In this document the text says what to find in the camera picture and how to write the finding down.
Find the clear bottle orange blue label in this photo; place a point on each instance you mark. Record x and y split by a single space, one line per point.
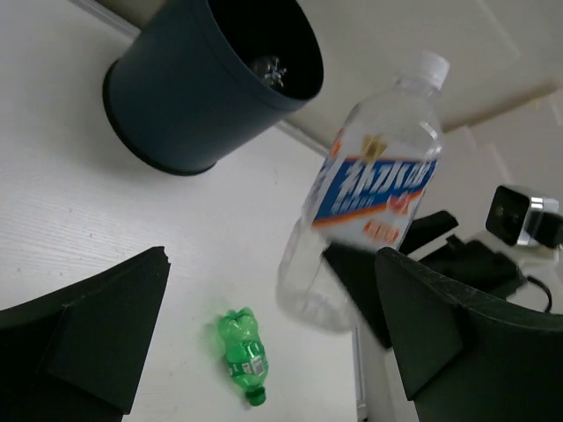
367 191

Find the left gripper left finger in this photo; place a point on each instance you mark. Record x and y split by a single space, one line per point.
77 354

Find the clear bottle blue green label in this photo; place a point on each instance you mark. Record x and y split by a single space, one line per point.
270 71

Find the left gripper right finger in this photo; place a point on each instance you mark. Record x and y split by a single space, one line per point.
465 355

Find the dark blue round bin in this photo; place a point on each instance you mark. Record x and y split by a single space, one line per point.
183 95

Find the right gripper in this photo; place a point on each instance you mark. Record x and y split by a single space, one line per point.
471 263

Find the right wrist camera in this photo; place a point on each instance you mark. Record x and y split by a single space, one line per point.
521 216

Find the green plastic bottle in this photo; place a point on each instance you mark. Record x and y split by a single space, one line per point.
244 354

